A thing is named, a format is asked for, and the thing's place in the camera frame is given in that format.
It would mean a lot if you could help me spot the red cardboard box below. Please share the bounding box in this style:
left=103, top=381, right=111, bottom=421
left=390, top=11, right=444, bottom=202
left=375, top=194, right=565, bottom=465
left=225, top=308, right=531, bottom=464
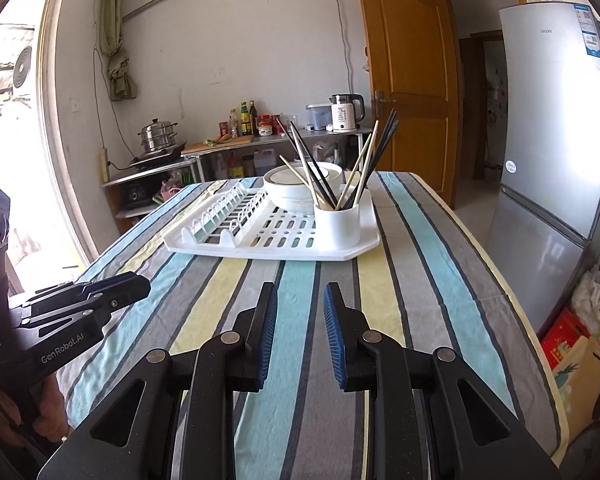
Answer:
left=541, top=308, right=590, bottom=370

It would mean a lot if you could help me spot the green curtain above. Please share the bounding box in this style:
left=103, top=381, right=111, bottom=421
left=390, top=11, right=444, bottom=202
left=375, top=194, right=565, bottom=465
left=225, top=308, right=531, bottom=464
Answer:
left=98, top=0, right=137, bottom=101

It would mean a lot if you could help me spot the grey plastic storage box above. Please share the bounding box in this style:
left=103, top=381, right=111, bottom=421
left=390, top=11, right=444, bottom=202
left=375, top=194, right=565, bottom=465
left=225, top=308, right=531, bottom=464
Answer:
left=306, top=103, right=332, bottom=131

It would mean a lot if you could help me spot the brown wooden door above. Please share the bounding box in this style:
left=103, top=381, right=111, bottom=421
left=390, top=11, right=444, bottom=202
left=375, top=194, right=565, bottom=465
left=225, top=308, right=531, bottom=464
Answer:
left=361, top=0, right=460, bottom=207

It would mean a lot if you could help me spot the silver refrigerator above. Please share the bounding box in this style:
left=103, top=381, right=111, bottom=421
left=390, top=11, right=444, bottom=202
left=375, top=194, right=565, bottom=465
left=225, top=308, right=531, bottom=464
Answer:
left=486, top=1, right=600, bottom=334

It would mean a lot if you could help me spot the white plastic dish rack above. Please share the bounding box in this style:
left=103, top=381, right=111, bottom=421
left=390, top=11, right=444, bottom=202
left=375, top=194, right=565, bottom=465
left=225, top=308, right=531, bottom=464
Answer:
left=161, top=184, right=380, bottom=262

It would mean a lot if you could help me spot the metal kitchen shelf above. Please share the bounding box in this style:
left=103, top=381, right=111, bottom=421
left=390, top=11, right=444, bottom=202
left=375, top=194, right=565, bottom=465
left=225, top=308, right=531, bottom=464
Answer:
left=100, top=127, right=374, bottom=233

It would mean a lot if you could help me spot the white utensil cup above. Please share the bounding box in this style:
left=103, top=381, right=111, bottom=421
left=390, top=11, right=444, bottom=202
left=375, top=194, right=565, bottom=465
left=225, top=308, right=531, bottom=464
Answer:
left=314, top=205, right=361, bottom=252

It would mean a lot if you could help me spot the person left hand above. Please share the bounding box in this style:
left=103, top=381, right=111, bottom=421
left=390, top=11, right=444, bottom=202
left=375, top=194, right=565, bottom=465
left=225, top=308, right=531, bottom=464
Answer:
left=0, top=375, right=72, bottom=448

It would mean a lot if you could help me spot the wooden cutting board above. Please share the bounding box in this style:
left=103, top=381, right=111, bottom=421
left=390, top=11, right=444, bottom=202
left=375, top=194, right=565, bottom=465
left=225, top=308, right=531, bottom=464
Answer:
left=181, top=136, right=254, bottom=157

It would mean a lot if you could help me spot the black induction cooker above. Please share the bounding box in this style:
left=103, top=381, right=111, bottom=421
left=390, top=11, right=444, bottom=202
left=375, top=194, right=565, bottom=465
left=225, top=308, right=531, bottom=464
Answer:
left=130, top=142, right=186, bottom=170

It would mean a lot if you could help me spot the stainless steel steamer pot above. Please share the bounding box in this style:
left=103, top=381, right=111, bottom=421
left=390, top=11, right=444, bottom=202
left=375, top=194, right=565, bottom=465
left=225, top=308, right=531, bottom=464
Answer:
left=137, top=118, right=178, bottom=154

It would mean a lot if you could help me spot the dark soy sauce bottle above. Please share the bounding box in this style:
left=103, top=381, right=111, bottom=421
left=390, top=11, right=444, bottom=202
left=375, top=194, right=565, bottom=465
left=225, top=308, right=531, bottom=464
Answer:
left=249, top=100, right=258, bottom=136

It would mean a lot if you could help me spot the small white inner bowl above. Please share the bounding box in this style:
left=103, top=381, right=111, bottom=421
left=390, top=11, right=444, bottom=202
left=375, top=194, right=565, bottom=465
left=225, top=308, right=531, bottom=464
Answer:
left=265, top=166, right=306, bottom=185

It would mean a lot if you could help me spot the white electric kettle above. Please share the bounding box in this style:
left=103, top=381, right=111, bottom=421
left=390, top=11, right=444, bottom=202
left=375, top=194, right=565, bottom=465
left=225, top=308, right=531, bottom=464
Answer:
left=329, top=93, right=366, bottom=132

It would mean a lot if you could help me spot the pink plastic basket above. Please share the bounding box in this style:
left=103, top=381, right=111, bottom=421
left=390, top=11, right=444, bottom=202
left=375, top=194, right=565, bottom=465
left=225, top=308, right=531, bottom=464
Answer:
left=152, top=182, right=182, bottom=205

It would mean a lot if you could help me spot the large white bowl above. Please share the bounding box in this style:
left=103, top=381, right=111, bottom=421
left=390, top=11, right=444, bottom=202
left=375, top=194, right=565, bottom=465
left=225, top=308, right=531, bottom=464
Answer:
left=263, top=162, right=342, bottom=216

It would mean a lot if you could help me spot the striped tablecloth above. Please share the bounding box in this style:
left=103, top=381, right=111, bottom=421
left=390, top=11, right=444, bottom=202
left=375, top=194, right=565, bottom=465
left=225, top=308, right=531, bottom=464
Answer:
left=58, top=172, right=569, bottom=479

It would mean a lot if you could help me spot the green oil bottle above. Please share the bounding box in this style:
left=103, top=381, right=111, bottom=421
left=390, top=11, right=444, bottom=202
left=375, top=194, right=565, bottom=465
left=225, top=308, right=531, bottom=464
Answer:
left=240, top=102, right=252, bottom=136

